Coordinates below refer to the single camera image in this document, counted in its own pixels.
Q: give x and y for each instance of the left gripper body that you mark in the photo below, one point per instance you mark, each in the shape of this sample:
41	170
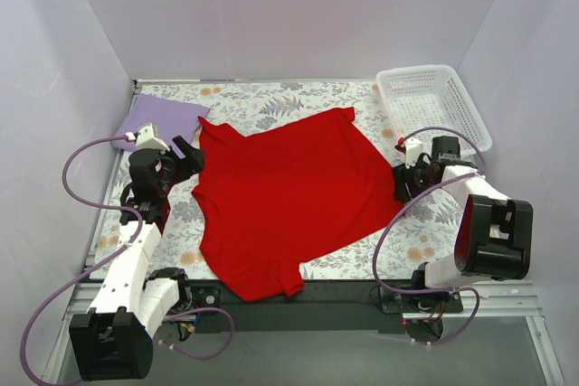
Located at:
182	160

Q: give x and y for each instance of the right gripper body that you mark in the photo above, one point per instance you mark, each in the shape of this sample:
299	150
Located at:
404	183

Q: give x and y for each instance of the red t-shirt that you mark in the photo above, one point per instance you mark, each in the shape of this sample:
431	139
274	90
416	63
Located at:
277	199

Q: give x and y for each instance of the white plastic basket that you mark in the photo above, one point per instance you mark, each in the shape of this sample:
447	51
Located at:
430	95

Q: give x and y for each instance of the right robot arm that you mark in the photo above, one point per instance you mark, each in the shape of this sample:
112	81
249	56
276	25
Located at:
495	232

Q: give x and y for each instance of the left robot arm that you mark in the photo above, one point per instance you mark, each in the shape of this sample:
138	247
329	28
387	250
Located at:
113	340

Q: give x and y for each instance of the folded lavender t-shirt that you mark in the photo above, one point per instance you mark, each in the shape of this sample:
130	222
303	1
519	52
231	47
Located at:
172	118

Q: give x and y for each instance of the floral table mat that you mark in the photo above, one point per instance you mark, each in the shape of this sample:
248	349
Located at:
427	233

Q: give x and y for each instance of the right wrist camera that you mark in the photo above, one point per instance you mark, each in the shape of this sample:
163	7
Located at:
411	148

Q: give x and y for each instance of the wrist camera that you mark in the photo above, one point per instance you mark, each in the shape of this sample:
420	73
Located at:
146	137
411	148

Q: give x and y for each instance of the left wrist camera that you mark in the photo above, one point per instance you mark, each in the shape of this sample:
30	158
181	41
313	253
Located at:
146	137

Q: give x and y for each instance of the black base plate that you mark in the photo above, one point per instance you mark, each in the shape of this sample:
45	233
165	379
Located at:
328	305

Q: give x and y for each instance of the aluminium frame rail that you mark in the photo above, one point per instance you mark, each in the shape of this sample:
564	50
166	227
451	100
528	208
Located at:
498	300

